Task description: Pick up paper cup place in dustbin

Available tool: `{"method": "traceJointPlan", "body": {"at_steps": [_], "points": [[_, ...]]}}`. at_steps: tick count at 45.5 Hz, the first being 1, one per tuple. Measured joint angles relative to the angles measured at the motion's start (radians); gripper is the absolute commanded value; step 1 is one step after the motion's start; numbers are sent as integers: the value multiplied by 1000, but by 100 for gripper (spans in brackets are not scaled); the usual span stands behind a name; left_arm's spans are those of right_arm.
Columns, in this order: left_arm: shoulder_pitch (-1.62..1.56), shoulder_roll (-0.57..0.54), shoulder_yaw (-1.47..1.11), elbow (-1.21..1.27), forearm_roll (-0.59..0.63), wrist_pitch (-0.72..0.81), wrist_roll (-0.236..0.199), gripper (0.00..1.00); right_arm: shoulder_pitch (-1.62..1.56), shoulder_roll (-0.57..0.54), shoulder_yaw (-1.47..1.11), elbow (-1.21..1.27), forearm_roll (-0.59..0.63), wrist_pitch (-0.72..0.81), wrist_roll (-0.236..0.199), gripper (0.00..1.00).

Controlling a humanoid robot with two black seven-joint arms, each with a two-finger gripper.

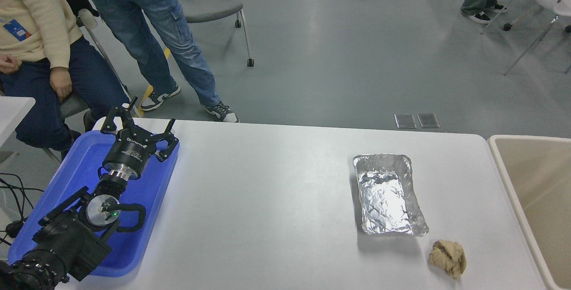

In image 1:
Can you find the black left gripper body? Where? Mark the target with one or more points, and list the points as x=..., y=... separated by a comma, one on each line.
x=130, y=154

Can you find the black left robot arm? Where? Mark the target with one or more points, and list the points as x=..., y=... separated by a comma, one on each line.
x=67, y=245

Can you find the seated person's left hand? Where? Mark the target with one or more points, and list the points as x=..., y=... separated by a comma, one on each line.
x=61, y=82

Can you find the seated person's right hand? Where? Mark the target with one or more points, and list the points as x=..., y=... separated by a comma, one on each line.
x=8, y=63

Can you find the grey chair with black back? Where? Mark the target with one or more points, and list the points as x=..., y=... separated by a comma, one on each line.
x=73, y=102

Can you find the blue plastic tray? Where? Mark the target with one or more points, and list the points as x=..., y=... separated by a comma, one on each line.
x=76, y=165

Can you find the standing person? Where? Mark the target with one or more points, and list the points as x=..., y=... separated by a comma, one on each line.
x=147, y=18

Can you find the white side table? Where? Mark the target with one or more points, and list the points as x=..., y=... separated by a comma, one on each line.
x=13, y=111

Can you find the grey wheeled office chair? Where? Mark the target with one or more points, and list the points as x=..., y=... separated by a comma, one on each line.
x=209, y=0

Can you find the silver foil tray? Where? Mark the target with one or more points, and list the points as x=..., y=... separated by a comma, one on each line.
x=388, y=192

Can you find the metal floor plate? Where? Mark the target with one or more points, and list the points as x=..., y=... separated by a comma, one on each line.
x=405, y=122
x=428, y=121

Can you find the crumpled tan paper ball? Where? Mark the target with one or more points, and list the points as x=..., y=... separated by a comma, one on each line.
x=447, y=258

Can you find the large pale bin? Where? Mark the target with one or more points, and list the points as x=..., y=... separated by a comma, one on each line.
x=544, y=183

